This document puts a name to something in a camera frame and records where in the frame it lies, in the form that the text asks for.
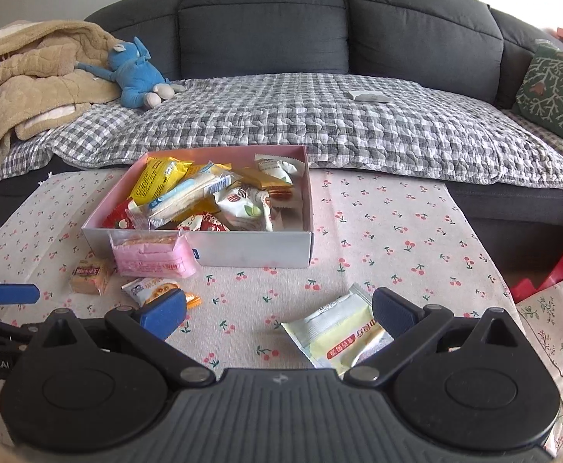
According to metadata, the cherry print tablecloth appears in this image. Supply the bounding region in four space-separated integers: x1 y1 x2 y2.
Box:
0 168 514 444

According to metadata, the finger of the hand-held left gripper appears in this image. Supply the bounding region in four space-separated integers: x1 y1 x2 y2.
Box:
0 275 40 310
0 317 39 344

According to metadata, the green branch print cushion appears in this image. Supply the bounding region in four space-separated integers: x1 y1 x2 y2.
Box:
515 43 563 150

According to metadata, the dark grey sofa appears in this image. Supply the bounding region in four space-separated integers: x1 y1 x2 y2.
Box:
0 0 563 227

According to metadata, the blue plush toy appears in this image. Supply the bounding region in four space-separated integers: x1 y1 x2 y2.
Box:
74 36 186 109

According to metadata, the yellow labelled snack packet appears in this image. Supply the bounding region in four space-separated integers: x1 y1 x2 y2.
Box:
131 157 193 206

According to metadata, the grey checked blanket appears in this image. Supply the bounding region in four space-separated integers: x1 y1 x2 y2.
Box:
0 72 563 189

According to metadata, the clear brown cookie packet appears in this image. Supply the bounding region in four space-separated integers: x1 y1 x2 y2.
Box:
267 186 296 208

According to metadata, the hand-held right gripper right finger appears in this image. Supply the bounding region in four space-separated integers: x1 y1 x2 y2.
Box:
343 287 528 389

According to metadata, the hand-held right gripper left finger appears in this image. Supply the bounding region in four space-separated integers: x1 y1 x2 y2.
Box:
28 288 217 389

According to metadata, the small white flat box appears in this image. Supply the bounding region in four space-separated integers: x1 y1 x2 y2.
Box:
348 89 392 103

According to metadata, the white blue cookie packet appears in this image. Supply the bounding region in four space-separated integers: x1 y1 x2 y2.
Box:
121 277 176 307

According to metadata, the beige quilted blanket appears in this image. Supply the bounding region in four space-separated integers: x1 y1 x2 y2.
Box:
0 19 128 169

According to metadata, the white blue striped packet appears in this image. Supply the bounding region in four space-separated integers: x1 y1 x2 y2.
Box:
127 174 236 230

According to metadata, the pink cardboard box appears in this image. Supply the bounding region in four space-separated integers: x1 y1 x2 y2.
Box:
81 145 315 269

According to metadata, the red orange snack packet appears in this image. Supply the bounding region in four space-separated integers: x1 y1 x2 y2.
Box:
101 200 135 229

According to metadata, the floral print cloth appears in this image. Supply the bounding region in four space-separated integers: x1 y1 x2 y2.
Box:
515 277 563 444

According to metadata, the pink wafer packet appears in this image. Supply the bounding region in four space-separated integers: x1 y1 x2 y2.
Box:
110 230 201 279

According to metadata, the gold foil snack packet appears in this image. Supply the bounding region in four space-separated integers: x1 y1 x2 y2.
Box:
236 166 294 189

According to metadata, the small brown snack packet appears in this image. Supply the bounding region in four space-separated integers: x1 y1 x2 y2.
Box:
69 259 115 296

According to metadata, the white twisted snack packet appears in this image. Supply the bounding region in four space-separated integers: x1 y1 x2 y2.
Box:
254 154 302 186

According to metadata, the pale green yellow snack packet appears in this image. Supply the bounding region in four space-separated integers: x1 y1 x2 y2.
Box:
280 282 395 379

